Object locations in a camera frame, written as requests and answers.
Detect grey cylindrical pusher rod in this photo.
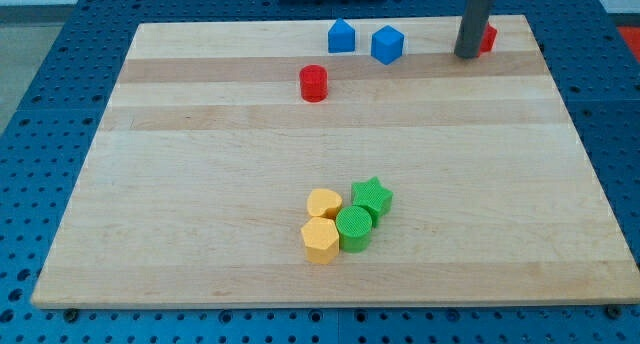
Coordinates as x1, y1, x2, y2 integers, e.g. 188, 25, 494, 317
454, 0, 495, 59

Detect blue cube block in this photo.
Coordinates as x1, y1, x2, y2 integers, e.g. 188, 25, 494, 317
370, 25, 405, 65

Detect green cylinder block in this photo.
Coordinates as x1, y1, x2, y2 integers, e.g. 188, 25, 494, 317
336, 206, 373, 253

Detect yellow hexagon block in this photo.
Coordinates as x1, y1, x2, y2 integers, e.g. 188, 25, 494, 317
301, 217, 340, 265

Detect red star block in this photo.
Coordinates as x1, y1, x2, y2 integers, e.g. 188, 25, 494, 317
478, 23, 498, 55

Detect yellow heart block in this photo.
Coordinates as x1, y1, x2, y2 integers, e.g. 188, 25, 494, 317
306, 188, 343, 219

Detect blue pentagon block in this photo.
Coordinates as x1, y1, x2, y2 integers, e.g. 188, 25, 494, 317
327, 18, 356, 53

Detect red cylinder block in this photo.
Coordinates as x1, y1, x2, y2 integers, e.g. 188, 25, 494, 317
299, 64, 328, 103

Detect wooden board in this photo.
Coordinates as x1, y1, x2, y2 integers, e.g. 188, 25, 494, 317
31, 15, 639, 309

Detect green star block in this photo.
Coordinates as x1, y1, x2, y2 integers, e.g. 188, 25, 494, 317
351, 176, 394, 228

